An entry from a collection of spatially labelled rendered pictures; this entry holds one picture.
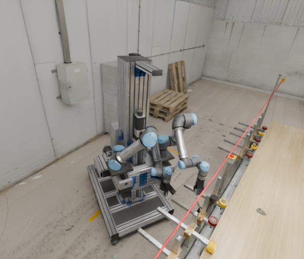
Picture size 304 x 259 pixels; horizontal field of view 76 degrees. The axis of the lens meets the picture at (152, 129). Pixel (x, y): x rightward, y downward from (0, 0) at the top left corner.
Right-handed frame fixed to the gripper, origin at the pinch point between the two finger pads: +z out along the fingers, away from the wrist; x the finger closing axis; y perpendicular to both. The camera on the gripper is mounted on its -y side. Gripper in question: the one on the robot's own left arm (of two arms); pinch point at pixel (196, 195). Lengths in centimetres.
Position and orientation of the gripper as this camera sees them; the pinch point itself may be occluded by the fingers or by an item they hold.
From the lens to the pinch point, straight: 190.8
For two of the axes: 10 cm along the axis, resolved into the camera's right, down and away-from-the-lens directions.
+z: -0.7, 8.6, 5.0
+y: 3.0, -4.6, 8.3
